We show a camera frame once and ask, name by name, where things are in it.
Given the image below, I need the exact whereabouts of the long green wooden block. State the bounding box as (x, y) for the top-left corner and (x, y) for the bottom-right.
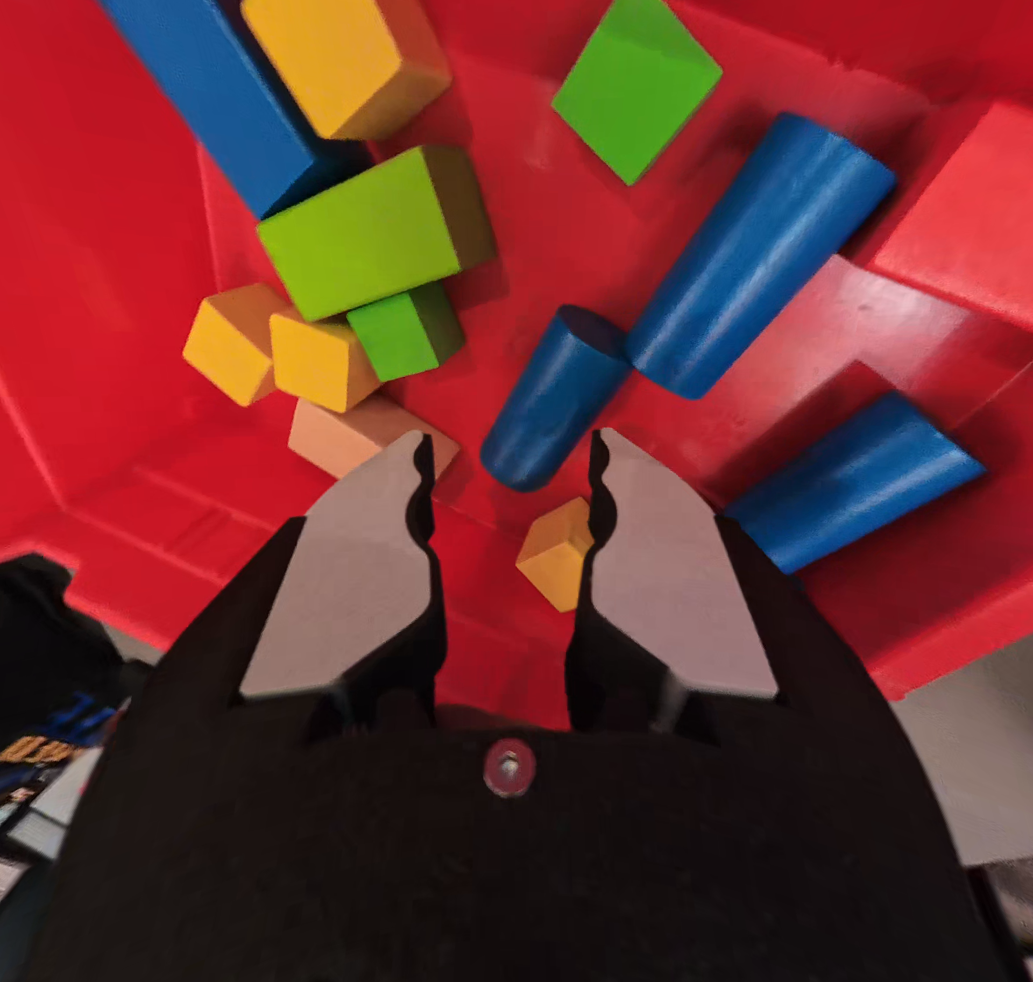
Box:
(256, 145), (498, 323)

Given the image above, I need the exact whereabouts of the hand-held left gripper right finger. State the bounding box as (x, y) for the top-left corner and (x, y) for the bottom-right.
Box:
(565, 428), (781, 704)

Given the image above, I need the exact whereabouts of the red plastic bin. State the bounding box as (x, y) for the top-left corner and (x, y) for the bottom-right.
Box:
(1, 0), (1033, 728)

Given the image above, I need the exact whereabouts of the yellow wooden cube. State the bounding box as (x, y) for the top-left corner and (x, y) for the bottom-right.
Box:
(270, 311), (385, 415)

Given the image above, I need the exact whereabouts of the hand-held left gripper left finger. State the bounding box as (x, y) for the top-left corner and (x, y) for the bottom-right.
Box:
(239, 431), (448, 704)

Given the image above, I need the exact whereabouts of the green wooden cube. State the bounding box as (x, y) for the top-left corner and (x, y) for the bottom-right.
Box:
(551, 0), (724, 188)

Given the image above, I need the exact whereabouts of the blue wooden cylinder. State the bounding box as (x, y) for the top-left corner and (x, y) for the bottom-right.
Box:
(627, 111), (898, 401)
(724, 394), (987, 577)
(480, 305), (634, 493)

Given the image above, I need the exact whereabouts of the natural wooden block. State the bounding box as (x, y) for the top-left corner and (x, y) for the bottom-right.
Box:
(288, 394), (461, 483)

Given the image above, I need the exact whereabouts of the small green wooden block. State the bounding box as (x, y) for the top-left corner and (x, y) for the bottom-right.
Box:
(346, 281), (468, 385)

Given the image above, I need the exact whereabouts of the red wooden block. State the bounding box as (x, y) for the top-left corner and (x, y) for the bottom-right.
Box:
(864, 98), (1033, 330)

